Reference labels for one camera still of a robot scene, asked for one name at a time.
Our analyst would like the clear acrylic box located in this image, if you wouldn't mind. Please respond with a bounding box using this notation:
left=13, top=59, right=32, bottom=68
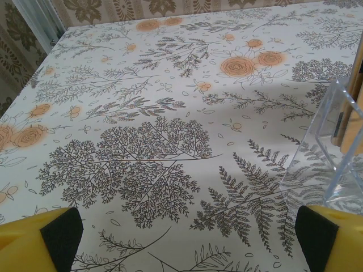
left=279, top=78, right=363, bottom=213

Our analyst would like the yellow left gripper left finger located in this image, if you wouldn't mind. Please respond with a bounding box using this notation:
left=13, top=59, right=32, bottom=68
left=0, top=207, right=85, bottom=272

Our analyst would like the aluminium frame post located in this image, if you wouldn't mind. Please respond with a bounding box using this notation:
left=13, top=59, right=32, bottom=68
left=12, top=0, right=68, bottom=48

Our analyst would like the floral tablecloth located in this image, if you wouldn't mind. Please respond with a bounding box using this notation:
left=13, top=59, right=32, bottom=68
left=0, top=0, right=363, bottom=272

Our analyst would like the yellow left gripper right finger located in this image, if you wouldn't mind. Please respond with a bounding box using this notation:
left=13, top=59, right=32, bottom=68
left=294, top=205, right=363, bottom=272

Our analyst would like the yellow striped sponge block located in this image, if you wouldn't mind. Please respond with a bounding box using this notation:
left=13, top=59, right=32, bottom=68
left=331, top=36, right=363, bottom=148

